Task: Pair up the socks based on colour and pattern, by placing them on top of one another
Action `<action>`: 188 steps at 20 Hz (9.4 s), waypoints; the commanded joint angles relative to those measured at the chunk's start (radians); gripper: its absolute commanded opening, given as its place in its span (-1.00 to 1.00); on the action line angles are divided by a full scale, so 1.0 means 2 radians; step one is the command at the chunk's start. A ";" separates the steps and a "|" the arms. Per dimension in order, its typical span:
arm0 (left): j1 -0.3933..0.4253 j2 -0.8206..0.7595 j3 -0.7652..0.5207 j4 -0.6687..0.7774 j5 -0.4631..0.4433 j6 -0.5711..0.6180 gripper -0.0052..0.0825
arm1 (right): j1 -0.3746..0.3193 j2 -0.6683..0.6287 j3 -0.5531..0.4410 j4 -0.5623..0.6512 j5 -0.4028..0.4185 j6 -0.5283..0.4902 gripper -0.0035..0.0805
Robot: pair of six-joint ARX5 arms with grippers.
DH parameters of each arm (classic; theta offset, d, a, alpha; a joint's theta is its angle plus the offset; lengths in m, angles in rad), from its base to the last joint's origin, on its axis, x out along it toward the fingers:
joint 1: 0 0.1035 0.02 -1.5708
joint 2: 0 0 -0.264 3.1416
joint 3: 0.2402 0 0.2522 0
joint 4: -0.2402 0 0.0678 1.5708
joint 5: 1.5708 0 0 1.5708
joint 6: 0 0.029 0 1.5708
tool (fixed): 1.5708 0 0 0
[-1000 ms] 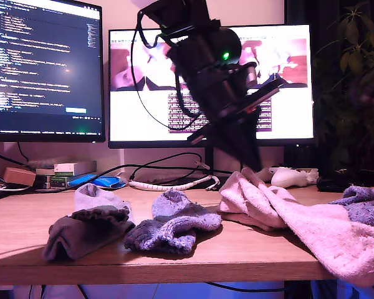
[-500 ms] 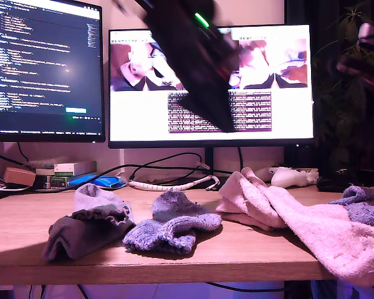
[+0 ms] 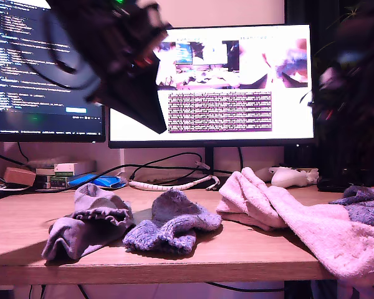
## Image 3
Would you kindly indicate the white box with green label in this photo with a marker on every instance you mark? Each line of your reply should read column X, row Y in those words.
column 64, row 169

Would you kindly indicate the blue knitted sock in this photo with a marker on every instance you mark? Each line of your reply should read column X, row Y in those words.
column 367, row 211
column 174, row 218

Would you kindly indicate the white game controller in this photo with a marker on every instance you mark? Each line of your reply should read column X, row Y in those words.
column 290, row 179

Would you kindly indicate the blue plastic packet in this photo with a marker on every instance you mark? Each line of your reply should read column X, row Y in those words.
column 106, row 181

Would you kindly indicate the grey sock with scalloped cuff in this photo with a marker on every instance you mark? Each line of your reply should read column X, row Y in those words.
column 93, row 199
column 71, row 240

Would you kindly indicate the black table leg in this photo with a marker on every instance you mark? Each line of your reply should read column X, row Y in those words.
column 297, row 291

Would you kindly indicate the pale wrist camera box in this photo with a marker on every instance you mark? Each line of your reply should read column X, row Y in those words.
column 329, row 78

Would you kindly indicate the brown cardboard box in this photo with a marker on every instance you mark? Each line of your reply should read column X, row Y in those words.
column 18, row 177

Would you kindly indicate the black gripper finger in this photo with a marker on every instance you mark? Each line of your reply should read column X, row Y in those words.
column 148, row 93
column 124, row 106

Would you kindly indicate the green houseplant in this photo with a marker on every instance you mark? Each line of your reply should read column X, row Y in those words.
column 333, row 43

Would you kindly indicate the green and white small box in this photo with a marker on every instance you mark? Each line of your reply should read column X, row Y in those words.
column 57, row 183

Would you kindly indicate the black monitor with white screen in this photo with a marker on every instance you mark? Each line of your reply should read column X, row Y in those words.
column 283, row 118

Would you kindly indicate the black monitor showing code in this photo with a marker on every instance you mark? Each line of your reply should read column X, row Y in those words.
column 18, row 102

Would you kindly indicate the black case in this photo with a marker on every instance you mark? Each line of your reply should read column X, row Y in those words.
column 330, row 186

